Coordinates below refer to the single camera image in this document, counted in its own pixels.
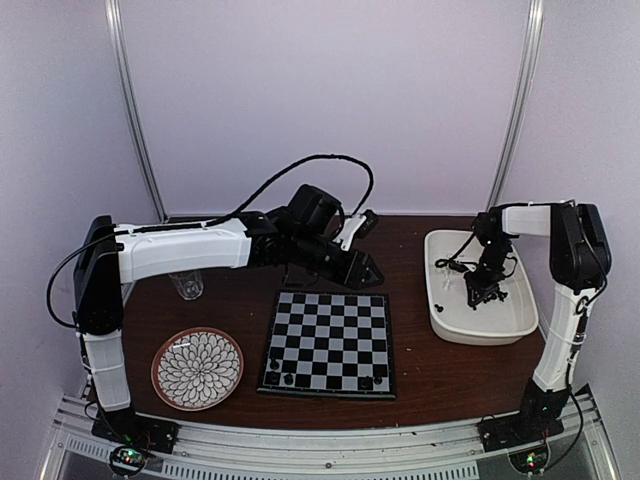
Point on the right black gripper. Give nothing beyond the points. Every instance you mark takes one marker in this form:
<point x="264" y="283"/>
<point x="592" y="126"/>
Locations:
<point x="481" y="285"/>

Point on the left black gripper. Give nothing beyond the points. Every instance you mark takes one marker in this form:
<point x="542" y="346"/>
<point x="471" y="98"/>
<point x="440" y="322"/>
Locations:
<point x="353" y="274"/>

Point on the black and grey chessboard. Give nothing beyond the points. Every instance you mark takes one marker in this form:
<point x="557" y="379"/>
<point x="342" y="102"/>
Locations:
<point x="327" y="341"/>

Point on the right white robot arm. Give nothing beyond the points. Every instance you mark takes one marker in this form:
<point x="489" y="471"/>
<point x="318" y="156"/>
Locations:
<point x="579" y="261"/>

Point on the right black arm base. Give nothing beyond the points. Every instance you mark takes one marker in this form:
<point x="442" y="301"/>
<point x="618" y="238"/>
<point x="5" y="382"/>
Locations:
<point x="510" y="431"/>

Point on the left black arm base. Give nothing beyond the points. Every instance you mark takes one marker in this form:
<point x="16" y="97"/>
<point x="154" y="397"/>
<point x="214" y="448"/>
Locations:
<point x="135" y="432"/>

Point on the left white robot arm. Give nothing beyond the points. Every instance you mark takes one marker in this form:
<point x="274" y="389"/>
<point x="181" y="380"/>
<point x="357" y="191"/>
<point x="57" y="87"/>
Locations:
<point x="115" y="255"/>

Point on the black chess pieces in tub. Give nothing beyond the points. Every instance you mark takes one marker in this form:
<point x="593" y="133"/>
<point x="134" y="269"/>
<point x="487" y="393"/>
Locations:
<point x="450" y="300"/>

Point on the pile of white chess pieces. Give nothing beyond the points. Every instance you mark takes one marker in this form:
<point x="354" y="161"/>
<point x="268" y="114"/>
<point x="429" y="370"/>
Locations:
<point x="447" y="277"/>

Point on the white plastic tub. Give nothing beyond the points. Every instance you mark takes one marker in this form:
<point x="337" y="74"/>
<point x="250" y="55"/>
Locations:
<point x="493" y="324"/>

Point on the clear drinking glass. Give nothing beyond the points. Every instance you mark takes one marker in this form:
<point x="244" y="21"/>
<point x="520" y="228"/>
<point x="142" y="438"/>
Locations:
<point x="189" y="284"/>

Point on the floral patterned plate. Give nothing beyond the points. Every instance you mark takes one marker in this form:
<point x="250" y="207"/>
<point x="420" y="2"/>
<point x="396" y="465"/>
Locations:
<point x="197" y="369"/>

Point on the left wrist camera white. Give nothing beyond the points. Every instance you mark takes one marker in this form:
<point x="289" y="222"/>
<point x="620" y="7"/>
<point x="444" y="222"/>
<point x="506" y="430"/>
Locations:
<point x="357" y="226"/>

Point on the right aluminium frame post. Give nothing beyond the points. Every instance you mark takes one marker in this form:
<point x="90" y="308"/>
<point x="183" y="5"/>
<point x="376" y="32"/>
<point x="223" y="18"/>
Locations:
<point x="528" y="64"/>

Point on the aluminium frame post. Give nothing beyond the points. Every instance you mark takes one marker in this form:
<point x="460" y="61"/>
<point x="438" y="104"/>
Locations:
<point x="116" y="32"/>
<point x="528" y="64"/>

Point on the left aluminium frame post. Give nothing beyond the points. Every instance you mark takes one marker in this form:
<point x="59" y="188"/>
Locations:
<point x="116" y="32"/>

